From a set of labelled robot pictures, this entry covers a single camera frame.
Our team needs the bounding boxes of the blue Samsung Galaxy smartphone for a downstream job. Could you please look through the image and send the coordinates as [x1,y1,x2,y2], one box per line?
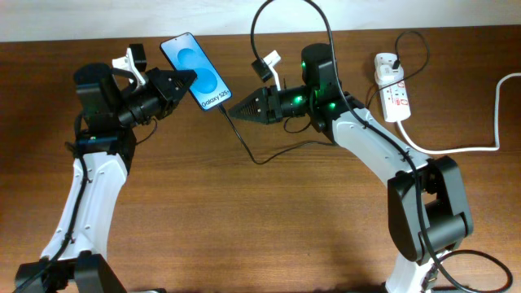
[160,33,232,111]

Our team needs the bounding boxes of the black charging cable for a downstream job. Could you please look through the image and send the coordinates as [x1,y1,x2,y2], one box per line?
[217,30,431,165]

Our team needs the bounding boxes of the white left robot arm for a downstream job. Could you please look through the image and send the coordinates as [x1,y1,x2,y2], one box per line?
[15,63,196,292]

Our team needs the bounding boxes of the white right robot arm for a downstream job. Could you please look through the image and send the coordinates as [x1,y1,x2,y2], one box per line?
[229,43,474,292]

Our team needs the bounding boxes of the white charger adapter plug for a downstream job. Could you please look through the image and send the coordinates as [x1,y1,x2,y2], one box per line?
[374,64,404,86]

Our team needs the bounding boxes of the white power strip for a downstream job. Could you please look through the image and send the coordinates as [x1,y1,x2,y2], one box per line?
[374,53,411,123]

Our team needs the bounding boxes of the white power strip cord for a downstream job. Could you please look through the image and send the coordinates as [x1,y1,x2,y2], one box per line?
[395,72,521,155]

